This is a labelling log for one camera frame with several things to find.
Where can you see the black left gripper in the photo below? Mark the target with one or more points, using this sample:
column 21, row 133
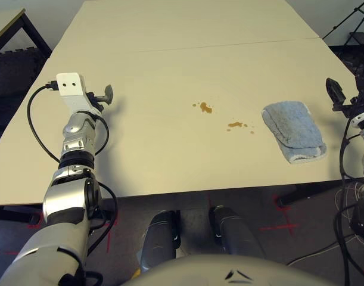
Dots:
column 96, row 101

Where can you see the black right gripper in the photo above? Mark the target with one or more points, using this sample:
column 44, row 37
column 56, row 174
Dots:
column 348, row 108

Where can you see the light blue terry rag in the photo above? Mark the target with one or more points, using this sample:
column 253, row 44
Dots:
column 295, row 131

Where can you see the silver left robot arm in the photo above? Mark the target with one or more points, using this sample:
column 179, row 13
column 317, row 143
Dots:
column 64, row 199

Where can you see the black foam floor mat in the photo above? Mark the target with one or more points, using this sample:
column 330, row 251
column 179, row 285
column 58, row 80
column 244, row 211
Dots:
column 12, row 77
column 357, row 62

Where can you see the black tripod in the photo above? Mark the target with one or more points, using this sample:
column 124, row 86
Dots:
column 360, row 37

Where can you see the large brown liquid spill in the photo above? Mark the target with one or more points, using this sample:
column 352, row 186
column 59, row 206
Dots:
column 204, row 107

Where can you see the small brown liquid spill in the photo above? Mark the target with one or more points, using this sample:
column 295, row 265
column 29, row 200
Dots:
column 235, row 124

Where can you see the black table leg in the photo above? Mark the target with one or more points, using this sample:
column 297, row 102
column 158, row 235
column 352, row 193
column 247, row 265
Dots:
column 306, row 193
column 12, row 214

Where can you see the red floor tape strip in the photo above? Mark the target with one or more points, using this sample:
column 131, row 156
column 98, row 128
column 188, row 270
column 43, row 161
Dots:
column 108, row 238

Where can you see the grey left robot leg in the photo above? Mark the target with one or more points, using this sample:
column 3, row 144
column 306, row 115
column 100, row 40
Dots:
column 159, row 238

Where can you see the grey robot leg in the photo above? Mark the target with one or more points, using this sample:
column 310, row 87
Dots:
column 159, row 238
column 232, row 232

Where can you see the grey right robot leg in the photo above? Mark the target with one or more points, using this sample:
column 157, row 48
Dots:
column 232, row 232

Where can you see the grey robot torso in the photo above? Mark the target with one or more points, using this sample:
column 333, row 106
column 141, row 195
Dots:
column 199, row 271

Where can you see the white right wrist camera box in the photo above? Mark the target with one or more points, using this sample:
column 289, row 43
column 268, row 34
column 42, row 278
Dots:
column 362, row 119

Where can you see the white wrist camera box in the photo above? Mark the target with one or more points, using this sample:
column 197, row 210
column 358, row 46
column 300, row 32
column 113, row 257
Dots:
column 362, row 119
column 70, row 86

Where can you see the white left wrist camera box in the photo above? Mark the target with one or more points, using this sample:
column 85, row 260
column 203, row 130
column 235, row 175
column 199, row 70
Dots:
column 70, row 86

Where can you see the wooden side table black frame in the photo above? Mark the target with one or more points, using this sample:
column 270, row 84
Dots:
column 9, row 21

